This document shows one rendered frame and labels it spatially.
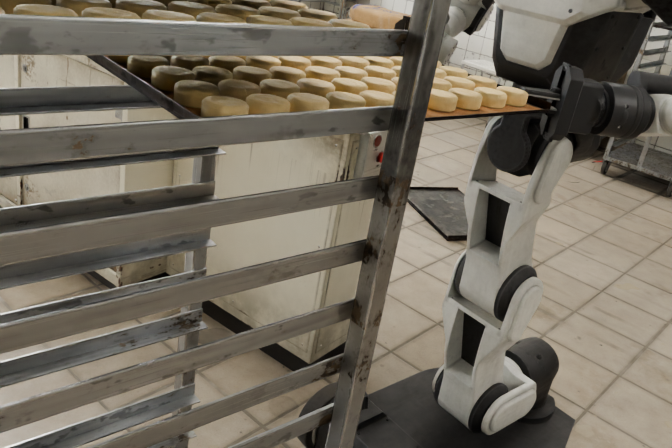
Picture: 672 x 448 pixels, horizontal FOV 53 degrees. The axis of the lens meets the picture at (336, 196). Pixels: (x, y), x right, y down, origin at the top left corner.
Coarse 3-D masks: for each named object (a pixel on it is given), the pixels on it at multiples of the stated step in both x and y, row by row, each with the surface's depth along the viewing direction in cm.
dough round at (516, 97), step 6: (504, 90) 102; (510, 90) 103; (516, 90) 104; (522, 90) 105; (510, 96) 102; (516, 96) 102; (522, 96) 102; (510, 102) 102; (516, 102) 102; (522, 102) 102
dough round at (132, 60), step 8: (136, 56) 83; (144, 56) 84; (152, 56) 85; (160, 56) 86; (128, 64) 83; (136, 64) 82; (144, 64) 82; (152, 64) 82; (160, 64) 83; (168, 64) 84; (136, 72) 82; (144, 72) 82
